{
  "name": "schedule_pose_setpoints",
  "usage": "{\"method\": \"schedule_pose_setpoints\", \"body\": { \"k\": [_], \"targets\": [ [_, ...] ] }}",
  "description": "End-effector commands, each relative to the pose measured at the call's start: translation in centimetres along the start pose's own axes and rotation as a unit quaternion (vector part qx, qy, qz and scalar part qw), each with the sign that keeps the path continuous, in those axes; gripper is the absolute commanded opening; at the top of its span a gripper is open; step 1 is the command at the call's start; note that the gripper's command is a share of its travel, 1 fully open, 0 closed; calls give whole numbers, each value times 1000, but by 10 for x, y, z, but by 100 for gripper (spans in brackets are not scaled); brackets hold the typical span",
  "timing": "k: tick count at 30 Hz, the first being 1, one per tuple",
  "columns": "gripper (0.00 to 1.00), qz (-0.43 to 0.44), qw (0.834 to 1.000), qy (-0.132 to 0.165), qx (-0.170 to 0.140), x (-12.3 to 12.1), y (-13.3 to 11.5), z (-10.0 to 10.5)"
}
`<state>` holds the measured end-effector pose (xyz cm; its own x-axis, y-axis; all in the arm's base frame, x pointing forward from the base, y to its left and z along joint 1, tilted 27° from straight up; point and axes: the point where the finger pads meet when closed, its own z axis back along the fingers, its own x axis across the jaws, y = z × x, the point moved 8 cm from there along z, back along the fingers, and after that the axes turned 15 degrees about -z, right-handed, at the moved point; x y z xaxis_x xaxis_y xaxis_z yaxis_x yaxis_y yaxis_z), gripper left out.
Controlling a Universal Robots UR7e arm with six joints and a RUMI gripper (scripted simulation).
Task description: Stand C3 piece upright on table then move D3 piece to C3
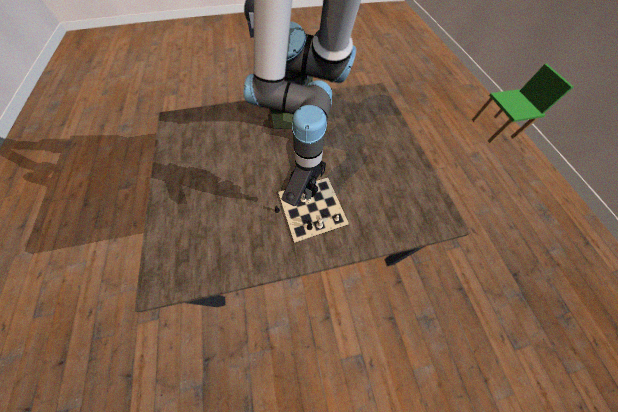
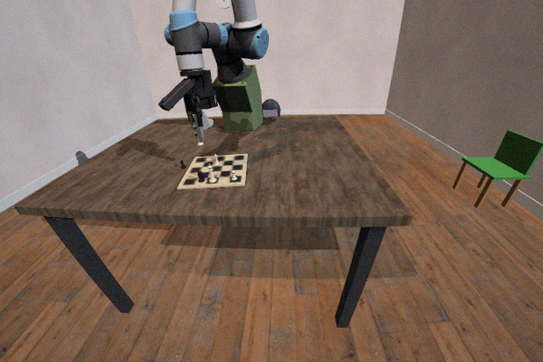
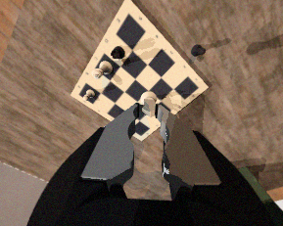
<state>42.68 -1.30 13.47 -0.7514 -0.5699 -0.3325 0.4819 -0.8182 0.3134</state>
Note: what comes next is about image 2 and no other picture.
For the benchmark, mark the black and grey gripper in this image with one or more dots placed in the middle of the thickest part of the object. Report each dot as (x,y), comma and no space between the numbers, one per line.
(201,92)

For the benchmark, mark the black and cream chessboard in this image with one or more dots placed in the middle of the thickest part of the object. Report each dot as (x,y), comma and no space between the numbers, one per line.
(222,172)

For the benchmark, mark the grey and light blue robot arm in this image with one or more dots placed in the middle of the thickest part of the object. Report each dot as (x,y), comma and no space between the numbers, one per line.
(188,36)

